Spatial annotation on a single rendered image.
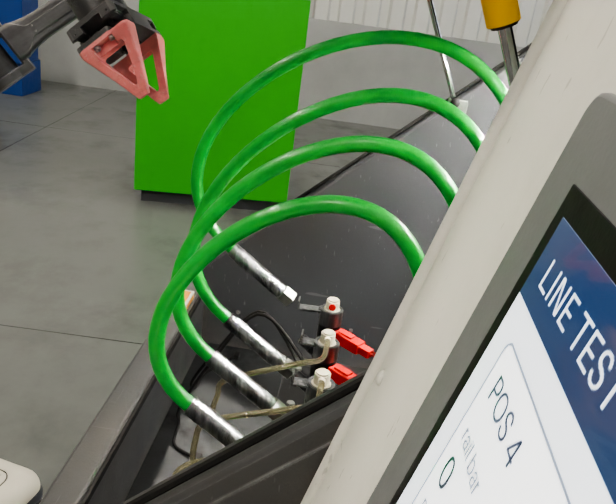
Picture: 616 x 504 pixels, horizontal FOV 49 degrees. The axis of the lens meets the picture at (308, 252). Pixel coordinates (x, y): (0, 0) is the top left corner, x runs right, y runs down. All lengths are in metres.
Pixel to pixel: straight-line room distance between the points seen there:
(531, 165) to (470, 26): 7.07
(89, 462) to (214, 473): 0.30
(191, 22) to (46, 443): 2.53
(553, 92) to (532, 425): 0.16
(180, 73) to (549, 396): 3.94
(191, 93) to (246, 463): 3.68
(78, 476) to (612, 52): 0.66
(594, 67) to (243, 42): 3.80
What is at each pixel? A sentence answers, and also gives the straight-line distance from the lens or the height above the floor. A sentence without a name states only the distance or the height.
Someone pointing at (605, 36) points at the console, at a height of 1.46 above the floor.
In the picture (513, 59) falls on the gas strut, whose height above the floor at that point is 1.44.
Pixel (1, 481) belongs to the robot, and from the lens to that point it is 1.80.
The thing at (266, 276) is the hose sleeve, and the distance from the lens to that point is 0.79.
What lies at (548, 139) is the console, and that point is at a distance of 0.28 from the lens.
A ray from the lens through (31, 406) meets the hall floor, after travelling 2.49.
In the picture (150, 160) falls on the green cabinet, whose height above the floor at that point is 0.28.
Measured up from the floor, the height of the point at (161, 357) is 1.15.
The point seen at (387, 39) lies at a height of 1.41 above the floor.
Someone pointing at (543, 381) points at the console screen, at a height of 1.38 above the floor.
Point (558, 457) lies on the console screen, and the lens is 0.17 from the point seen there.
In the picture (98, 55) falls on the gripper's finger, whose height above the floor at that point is 1.35.
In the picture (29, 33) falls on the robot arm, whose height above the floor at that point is 1.30.
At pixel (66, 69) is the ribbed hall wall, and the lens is 7.83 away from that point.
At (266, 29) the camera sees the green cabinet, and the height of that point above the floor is 1.11.
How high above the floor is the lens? 1.47
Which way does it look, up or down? 23 degrees down
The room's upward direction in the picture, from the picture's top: 8 degrees clockwise
